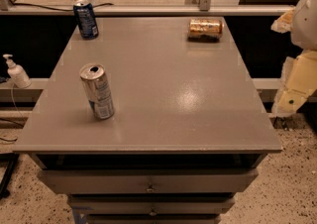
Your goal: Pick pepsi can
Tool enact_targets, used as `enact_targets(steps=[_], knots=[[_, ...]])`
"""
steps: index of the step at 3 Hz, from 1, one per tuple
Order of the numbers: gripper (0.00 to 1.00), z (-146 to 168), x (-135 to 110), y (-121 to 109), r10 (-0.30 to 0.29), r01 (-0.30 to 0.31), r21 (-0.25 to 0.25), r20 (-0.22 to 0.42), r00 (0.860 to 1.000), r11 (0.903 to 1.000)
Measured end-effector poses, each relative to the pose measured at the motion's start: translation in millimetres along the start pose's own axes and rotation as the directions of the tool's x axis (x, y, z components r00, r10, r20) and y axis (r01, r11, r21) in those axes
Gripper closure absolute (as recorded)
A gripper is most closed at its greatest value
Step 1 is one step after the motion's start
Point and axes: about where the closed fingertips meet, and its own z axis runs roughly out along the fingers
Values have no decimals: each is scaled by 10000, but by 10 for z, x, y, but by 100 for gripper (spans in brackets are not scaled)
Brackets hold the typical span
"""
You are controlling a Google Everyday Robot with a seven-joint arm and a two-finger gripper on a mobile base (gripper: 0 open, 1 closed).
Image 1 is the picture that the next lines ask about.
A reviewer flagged top grey drawer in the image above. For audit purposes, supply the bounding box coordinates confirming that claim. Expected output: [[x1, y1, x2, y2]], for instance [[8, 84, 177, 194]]
[[38, 168, 258, 194]]

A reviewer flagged grey drawer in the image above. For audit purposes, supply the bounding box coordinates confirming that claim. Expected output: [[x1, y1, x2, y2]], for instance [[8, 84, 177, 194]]
[[38, 168, 258, 194], [87, 214, 220, 224], [68, 194, 235, 216]]

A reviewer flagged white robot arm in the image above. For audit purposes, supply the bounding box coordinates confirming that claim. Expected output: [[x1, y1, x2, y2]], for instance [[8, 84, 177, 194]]
[[271, 0, 317, 117]]

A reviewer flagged blue pepsi can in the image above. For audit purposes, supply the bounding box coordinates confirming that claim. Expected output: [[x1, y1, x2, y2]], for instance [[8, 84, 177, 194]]
[[73, 0, 99, 40]]

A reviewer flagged white pump soap bottle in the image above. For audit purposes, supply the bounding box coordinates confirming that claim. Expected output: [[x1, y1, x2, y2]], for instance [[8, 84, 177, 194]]
[[3, 55, 31, 88]]

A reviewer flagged middle grey drawer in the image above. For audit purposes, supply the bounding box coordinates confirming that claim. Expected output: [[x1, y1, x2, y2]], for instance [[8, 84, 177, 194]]
[[68, 194, 235, 216]]

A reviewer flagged white thin cable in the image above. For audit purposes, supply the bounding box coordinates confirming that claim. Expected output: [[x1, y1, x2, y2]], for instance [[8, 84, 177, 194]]
[[9, 82, 28, 123]]

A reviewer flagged gold can lying down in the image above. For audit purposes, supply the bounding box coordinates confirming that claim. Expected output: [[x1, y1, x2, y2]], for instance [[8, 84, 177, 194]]
[[188, 19, 224, 40]]

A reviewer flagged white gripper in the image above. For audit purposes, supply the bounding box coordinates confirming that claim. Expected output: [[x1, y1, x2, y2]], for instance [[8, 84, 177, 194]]
[[270, 0, 317, 117]]

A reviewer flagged bottom grey drawer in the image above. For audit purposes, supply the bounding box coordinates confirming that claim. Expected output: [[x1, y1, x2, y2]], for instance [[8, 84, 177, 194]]
[[87, 214, 220, 224]]

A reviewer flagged silver blue energy drink can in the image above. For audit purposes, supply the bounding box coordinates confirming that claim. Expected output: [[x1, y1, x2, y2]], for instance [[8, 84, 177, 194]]
[[79, 63, 114, 119]]

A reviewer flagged grey drawer cabinet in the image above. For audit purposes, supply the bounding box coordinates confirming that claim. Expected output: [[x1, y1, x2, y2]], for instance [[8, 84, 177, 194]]
[[12, 16, 283, 224]]

